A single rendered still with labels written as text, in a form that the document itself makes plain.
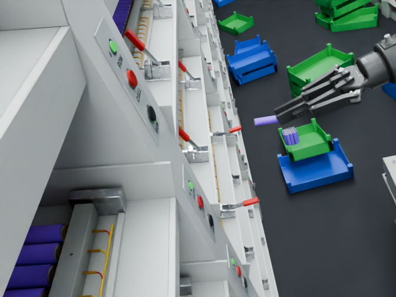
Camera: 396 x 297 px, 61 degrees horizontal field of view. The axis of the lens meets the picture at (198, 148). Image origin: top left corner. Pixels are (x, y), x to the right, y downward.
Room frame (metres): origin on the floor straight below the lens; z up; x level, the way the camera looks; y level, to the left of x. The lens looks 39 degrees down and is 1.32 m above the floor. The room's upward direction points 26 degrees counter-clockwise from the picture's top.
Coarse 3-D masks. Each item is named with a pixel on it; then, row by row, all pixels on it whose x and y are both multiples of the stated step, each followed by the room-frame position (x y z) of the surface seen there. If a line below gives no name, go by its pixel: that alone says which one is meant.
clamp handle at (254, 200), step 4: (244, 200) 0.50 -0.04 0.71; (248, 200) 0.49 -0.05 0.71; (252, 200) 0.49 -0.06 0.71; (256, 200) 0.48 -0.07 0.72; (236, 204) 0.50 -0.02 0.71; (240, 204) 0.49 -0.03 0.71; (244, 204) 0.49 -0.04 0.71; (248, 204) 0.48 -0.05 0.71; (228, 208) 0.50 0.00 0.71; (232, 208) 0.50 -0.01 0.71
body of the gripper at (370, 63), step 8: (368, 56) 0.55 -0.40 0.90; (376, 56) 0.53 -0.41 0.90; (360, 64) 0.54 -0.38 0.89; (368, 64) 0.53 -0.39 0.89; (376, 64) 0.52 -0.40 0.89; (352, 72) 0.56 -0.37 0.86; (360, 72) 0.55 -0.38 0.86; (368, 72) 0.52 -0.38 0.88; (376, 72) 0.51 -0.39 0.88; (384, 72) 0.51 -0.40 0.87; (360, 80) 0.53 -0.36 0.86; (368, 80) 0.51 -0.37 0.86; (376, 80) 0.51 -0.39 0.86; (384, 80) 0.51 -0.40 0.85; (344, 88) 0.54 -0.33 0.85; (352, 88) 0.52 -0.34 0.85; (360, 88) 0.51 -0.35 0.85
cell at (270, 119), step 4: (268, 116) 0.61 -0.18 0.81; (272, 116) 0.60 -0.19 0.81; (256, 120) 0.61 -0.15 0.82; (260, 120) 0.61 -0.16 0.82; (264, 120) 0.60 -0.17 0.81; (268, 120) 0.60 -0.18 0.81; (272, 120) 0.60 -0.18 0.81; (276, 120) 0.59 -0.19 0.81; (256, 124) 0.60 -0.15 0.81; (260, 124) 0.60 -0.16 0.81; (264, 124) 0.60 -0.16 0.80
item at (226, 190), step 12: (216, 96) 0.93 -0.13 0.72; (216, 108) 0.92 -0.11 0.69; (216, 120) 0.85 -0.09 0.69; (216, 144) 0.74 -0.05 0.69; (216, 156) 0.70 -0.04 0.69; (228, 156) 0.69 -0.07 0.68; (216, 168) 0.65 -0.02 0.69; (228, 168) 0.64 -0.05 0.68; (216, 180) 0.61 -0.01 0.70; (228, 180) 0.60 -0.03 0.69; (228, 192) 0.56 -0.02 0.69; (228, 228) 0.46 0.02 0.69; (240, 240) 0.43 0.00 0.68; (240, 252) 0.40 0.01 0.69
